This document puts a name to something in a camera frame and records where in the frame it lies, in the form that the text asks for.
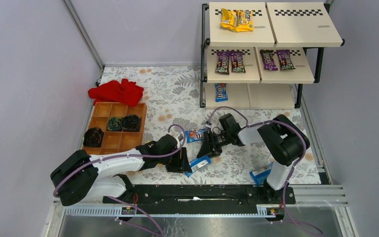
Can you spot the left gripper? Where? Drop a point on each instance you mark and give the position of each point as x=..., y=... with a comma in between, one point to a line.
x=177, y=162

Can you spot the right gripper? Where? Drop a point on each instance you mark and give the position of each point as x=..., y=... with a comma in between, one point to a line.
x=212, y=143

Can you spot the blue white candy bag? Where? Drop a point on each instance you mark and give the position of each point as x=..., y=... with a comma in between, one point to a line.
x=197, y=164

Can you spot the blue M&M candy bag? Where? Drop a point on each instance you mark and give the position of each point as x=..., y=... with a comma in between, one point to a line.
x=195, y=135

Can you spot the purple candy bag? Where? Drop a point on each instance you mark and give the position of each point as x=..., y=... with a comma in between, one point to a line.
x=285, y=60
x=268, y=60

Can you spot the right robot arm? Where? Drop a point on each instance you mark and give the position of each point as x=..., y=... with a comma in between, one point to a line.
x=286, y=143

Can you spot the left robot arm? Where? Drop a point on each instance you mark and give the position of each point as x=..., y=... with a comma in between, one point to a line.
x=85, y=177

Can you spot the blue candy bag on shelf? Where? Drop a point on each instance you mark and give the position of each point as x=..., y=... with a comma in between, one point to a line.
x=221, y=92

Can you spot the brown candy bag left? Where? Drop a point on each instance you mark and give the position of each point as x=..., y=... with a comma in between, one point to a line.
x=222, y=66

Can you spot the brown candy bag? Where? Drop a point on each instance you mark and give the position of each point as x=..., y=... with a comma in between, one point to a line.
x=237, y=62
x=222, y=66

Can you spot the brown candy bag right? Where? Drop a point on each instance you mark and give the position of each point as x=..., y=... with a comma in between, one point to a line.
x=237, y=62

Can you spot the three-tier shelf rack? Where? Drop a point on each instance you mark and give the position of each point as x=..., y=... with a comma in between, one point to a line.
x=258, y=55

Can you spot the yellow candy bag left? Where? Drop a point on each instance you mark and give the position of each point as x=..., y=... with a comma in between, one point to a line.
x=229, y=19

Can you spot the yellow candy bag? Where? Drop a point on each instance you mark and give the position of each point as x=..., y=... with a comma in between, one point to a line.
x=244, y=21
x=229, y=19

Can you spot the yellow candy bag right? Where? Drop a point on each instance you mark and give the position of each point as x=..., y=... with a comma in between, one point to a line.
x=244, y=21

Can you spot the floral table mat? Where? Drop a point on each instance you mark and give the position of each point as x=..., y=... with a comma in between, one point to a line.
x=171, y=95

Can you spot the black rolled sock right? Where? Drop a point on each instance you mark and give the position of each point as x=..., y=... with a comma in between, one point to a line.
x=131, y=123

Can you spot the wooden compartment tray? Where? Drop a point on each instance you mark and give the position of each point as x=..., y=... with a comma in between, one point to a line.
x=114, y=142

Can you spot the black rolled sock green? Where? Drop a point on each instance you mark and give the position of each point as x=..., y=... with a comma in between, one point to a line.
x=115, y=124

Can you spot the black rolled sock orange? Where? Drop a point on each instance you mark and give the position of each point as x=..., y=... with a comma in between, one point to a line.
x=93, y=137

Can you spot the red cloth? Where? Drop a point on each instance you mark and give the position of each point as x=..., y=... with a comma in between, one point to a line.
x=125, y=91

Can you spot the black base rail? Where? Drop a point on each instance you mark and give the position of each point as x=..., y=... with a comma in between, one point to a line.
x=203, y=199

